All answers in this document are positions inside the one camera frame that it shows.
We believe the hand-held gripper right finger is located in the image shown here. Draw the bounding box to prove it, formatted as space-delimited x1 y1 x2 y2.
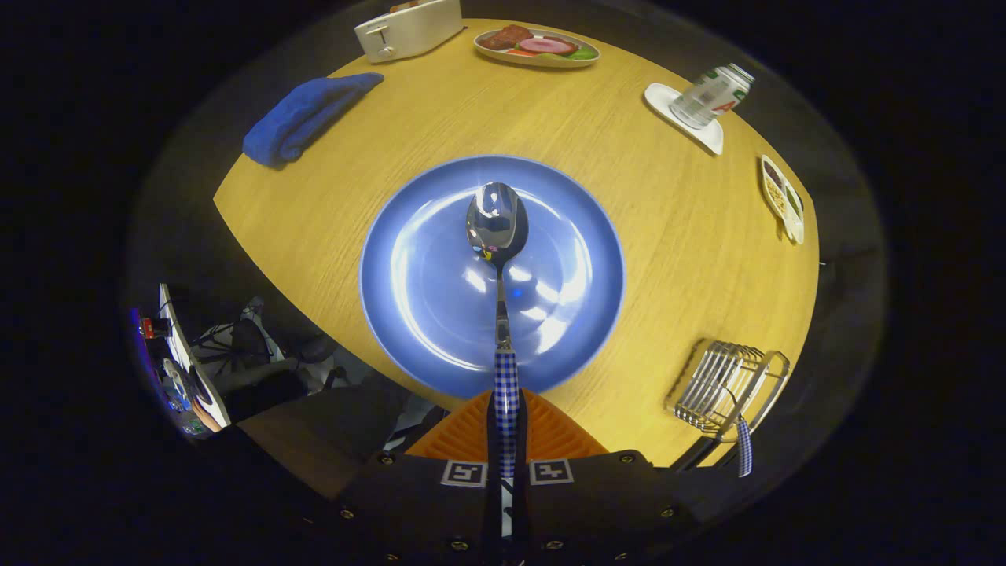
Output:
515 389 700 566

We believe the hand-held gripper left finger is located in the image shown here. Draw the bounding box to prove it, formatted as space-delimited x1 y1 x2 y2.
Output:
334 389 504 566

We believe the fork with checkered handle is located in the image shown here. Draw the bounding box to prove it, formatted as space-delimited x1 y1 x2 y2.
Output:
727 389 754 478

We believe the spoon with checkered handle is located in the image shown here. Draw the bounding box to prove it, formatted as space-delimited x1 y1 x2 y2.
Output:
465 182 530 543

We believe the person's dark clothing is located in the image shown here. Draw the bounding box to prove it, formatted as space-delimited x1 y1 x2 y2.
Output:
236 377 409 500

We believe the blue round plate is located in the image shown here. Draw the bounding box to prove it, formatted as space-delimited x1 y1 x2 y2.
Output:
359 154 626 399

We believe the white-edged screen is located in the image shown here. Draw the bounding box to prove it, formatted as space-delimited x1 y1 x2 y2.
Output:
130 283 233 437

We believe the white divided tray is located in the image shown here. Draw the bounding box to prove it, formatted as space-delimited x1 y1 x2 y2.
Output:
759 154 806 245

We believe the white coaster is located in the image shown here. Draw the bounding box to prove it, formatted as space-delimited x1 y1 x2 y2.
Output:
644 83 725 156

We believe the blue folded cloth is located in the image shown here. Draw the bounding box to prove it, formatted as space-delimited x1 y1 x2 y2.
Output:
242 72 385 168

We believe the white and green bottle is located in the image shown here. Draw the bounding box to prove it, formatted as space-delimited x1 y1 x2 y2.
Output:
670 63 756 130

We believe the grey oval food plate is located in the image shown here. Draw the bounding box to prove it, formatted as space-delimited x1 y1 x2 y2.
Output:
473 24 601 68

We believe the white toaster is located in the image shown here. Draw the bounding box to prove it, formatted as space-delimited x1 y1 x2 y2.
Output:
354 0 464 64

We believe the metal wire cutlery basket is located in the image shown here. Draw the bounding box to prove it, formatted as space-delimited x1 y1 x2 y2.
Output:
664 340 791 438

